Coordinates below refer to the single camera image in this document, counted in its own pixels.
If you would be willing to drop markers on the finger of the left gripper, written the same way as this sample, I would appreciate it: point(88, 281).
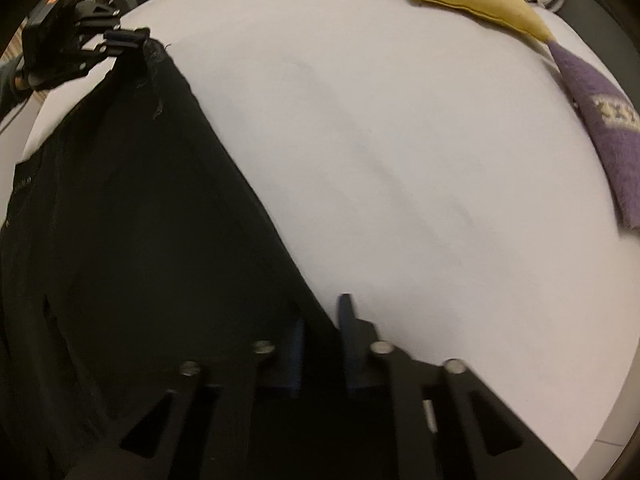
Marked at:
point(119, 41)

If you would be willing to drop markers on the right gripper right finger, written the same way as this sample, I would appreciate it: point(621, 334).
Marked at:
point(364, 350)

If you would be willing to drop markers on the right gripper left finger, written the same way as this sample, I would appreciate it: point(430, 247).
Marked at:
point(295, 355)

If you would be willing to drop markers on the black pants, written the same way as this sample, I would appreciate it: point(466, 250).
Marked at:
point(147, 300)

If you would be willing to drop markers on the white bed sheet mattress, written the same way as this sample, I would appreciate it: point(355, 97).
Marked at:
point(434, 166)

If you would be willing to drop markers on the purple patterned pillow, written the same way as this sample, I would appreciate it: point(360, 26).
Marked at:
point(613, 125)

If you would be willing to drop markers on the dark grey headboard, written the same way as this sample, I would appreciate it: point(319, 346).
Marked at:
point(595, 23)

